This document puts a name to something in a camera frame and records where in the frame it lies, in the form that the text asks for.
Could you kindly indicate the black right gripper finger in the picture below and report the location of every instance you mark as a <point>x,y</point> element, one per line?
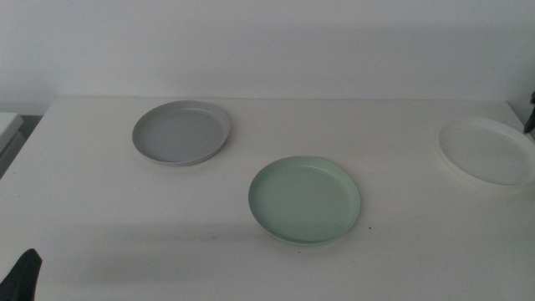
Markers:
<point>531,119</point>

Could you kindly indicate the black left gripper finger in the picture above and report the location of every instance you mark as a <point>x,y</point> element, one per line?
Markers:
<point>21,280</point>

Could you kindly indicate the white shallow bowl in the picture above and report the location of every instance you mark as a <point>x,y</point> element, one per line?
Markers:
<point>489,152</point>

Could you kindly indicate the grey shallow bowl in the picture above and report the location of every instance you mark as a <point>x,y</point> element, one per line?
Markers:
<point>179,136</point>

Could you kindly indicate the pale green shallow bowl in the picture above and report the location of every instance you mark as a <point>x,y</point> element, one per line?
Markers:
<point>303,200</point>

